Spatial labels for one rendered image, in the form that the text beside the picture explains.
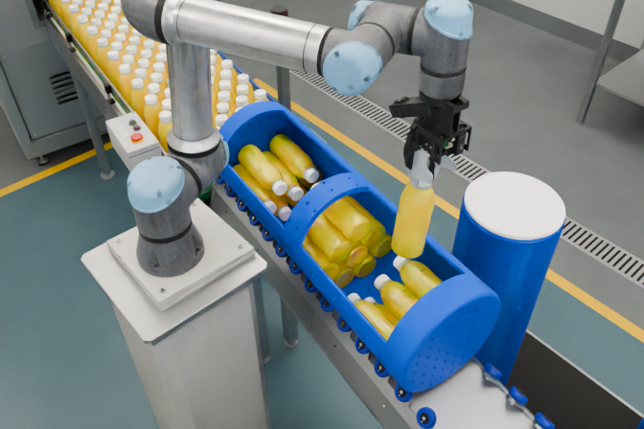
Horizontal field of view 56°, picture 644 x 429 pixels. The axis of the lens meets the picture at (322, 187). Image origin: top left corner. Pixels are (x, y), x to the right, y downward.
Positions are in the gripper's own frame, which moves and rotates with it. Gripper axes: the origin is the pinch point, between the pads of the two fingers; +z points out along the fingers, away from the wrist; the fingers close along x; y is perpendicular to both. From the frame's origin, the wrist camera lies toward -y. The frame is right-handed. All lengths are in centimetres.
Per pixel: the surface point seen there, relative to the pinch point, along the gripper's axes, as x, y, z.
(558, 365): 80, 3, 131
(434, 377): -5.4, 15.4, 45.0
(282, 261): -12, -39, 51
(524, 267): 42, 1, 53
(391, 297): -3.6, -2.4, 36.3
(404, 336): -12.6, 12.2, 27.7
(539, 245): 44, 2, 45
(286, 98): 35, -114, 53
